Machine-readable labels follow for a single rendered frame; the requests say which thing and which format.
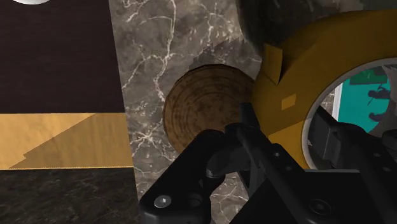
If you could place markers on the brown wooden round bowl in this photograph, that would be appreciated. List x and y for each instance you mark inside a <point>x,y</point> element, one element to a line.
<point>204,102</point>

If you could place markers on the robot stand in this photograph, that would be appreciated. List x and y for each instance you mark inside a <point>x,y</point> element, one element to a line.
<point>55,56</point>

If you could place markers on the teal book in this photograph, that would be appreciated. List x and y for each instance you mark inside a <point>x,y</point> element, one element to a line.
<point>356,99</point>

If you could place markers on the yellow tape roll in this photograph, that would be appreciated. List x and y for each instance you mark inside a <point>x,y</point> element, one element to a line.
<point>322,62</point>

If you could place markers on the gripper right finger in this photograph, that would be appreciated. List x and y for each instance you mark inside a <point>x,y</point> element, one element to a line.
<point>350,145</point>

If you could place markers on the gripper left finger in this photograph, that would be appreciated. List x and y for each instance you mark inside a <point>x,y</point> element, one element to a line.
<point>186,173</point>

